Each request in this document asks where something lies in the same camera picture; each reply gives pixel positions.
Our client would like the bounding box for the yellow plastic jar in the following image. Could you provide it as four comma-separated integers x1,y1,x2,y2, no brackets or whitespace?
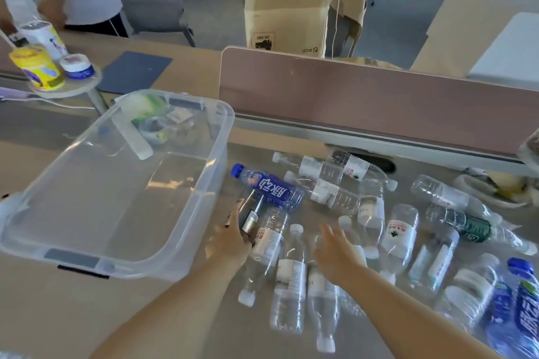
9,46,66,91

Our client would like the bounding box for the brown desk divider panel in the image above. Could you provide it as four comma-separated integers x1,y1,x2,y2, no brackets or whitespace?
218,46,539,178

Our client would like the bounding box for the person's left hand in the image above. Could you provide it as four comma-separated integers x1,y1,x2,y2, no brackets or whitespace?
205,202,253,272

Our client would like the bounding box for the beige wooden cabinet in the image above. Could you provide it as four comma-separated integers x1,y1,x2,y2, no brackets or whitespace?
410,0,539,90

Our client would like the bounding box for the clear plastic cup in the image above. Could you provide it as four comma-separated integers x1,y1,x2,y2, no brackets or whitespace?
141,108,199,146

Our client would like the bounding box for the white jar blue lid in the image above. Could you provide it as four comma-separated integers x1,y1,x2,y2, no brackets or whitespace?
58,54,95,80

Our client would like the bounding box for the pile of clear water bottles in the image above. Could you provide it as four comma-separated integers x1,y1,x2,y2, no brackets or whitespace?
237,150,523,353

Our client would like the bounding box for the black oval cable grommet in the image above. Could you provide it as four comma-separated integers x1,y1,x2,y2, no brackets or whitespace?
332,151,396,173

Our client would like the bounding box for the white label drink bottle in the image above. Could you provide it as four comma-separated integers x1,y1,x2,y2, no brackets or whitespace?
19,19,68,60

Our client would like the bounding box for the white shallow dish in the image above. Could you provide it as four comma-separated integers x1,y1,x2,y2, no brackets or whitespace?
454,169,536,209

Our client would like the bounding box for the beige desk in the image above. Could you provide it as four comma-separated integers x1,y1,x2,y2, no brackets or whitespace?
0,30,539,359

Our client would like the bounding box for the person's right hand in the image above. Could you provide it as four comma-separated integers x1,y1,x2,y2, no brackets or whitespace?
311,223,369,288

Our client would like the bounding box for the person's right forearm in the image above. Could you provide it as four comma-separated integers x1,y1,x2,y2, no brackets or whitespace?
341,264,506,359

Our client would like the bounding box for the brown cardboard box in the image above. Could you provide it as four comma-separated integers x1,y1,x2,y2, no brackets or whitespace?
244,0,342,60

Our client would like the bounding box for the person's left forearm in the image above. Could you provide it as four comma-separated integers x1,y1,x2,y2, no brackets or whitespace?
89,256,253,359

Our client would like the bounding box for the clear plastic storage bin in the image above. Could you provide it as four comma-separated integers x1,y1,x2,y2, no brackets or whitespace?
0,89,235,284

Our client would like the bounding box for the blue folder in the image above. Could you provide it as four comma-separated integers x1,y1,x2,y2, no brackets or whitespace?
97,50,173,95

